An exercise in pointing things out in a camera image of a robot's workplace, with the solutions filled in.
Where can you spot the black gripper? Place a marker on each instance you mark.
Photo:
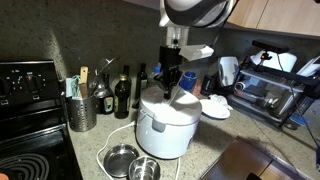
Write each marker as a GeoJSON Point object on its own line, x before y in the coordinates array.
{"type": "Point", "coordinates": [170, 60]}

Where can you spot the white rice cooker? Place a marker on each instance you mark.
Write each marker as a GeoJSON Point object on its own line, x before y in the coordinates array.
{"type": "Point", "coordinates": [166, 123]}

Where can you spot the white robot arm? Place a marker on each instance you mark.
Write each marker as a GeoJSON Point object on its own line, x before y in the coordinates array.
{"type": "Point", "coordinates": [196, 10]}

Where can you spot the bottle with blue cap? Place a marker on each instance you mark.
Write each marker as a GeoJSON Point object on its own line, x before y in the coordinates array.
{"type": "Point", "coordinates": [156, 71]}

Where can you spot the blue cup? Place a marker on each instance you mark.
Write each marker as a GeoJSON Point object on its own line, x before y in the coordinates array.
{"type": "Point", "coordinates": [188, 81]}

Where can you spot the tall dark wine bottle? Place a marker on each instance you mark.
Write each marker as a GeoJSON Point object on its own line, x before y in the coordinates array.
{"type": "Point", "coordinates": [141, 83]}

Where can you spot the small black box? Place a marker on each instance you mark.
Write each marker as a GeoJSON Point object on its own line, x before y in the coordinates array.
{"type": "Point", "coordinates": [208, 85]}

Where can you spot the slim dark bottle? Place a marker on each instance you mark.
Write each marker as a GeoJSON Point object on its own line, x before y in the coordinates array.
{"type": "Point", "coordinates": [126, 70]}

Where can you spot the dark bottle with gold cap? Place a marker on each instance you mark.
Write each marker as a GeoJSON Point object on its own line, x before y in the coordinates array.
{"type": "Point", "coordinates": [122, 98]}

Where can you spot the white plate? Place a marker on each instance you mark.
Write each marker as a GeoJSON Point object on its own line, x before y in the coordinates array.
{"type": "Point", "coordinates": [215, 109]}

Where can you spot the crumpled white cloth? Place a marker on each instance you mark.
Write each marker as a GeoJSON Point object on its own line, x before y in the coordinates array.
{"type": "Point", "coordinates": [220, 100]}

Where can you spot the white electric kettle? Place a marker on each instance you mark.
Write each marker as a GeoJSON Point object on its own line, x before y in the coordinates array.
{"type": "Point", "coordinates": [228, 70]}

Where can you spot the dark bottle with yellow label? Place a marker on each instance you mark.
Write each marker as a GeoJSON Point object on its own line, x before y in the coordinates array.
{"type": "Point", "coordinates": [106, 101]}

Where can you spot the metal strainer ladle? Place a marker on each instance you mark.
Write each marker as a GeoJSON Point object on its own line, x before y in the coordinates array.
{"type": "Point", "coordinates": [101, 68]}

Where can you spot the wooden spatula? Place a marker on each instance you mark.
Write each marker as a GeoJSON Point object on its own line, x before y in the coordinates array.
{"type": "Point", "coordinates": [83, 81]}

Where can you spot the deep steel bowl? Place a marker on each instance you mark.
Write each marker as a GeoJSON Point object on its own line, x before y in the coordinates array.
{"type": "Point", "coordinates": [144, 170]}

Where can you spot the perforated steel utensil holder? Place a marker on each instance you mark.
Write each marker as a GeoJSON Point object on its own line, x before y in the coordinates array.
{"type": "Point", "coordinates": [81, 115]}

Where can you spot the shallow steel bowl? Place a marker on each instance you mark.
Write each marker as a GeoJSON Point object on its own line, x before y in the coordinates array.
{"type": "Point", "coordinates": [118, 161]}

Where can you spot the silver toaster oven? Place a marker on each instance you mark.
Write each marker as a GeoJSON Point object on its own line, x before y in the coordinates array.
{"type": "Point", "coordinates": [266, 93]}

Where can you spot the teal kitchen utensil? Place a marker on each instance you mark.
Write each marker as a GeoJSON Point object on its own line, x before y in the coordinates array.
{"type": "Point", "coordinates": [71, 87]}

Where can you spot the black stove knob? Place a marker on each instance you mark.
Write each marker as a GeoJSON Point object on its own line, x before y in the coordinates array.
{"type": "Point", "coordinates": [32, 82]}
{"type": "Point", "coordinates": [4, 87]}

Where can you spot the black electric stove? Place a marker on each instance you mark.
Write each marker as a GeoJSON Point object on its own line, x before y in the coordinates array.
{"type": "Point", "coordinates": [30, 133]}

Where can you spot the black coil burner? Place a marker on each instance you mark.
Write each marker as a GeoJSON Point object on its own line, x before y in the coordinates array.
{"type": "Point", "coordinates": [23, 166]}

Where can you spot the dark pot with copper interior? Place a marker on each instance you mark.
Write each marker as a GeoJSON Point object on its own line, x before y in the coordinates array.
{"type": "Point", "coordinates": [2, 176]}

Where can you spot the wooden wall cabinet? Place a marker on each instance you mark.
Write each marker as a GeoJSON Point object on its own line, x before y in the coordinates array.
{"type": "Point", "coordinates": [283, 15]}

